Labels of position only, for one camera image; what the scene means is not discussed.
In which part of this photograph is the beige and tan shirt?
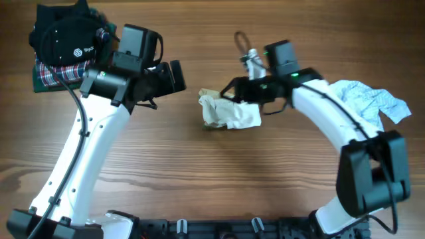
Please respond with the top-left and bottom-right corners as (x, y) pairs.
(199, 88), (262, 129)

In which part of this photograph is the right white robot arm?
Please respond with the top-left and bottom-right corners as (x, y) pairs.
(228, 40), (411, 238)

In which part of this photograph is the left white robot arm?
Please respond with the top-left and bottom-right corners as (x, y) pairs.
(6, 24), (186, 238)

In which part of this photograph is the green folded shirt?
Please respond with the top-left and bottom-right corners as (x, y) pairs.
(32, 7), (118, 94)

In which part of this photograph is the black folded polo shirt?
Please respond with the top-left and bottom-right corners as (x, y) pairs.
(29, 0), (101, 66)

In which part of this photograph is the light blue patterned shirt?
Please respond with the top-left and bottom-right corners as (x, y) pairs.
(329, 80), (412, 131)

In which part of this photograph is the red plaid folded shirt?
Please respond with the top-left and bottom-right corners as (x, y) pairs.
(35, 9), (111, 88)

